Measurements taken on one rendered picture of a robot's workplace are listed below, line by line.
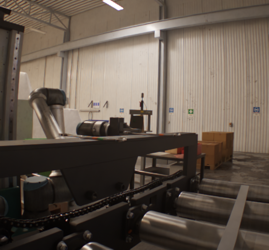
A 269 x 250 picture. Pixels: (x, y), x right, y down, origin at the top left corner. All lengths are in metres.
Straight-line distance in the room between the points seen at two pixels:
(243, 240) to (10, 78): 1.38
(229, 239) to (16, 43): 1.44
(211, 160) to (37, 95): 5.40
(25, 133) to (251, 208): 3.91
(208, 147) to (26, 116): 4.36
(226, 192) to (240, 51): 10.20
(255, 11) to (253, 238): 10.68
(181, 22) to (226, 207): 11.18
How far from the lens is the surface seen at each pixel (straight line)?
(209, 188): 1.33
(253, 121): 10.77
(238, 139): 10.88
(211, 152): 6.38
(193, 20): 11.69
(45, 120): 1.33
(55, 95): 1.62
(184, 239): 0.78
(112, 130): 1.10
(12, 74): 1.53
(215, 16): 11.42
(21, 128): 4.41
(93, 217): 0.75
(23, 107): 4.41
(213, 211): 1.04
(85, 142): 0.65
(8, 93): 1.51
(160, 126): 11.91
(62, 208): 2.78
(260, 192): 1.29
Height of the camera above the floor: 1.23
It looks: 2 degrees up
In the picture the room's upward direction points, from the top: 2 degrees clockwise
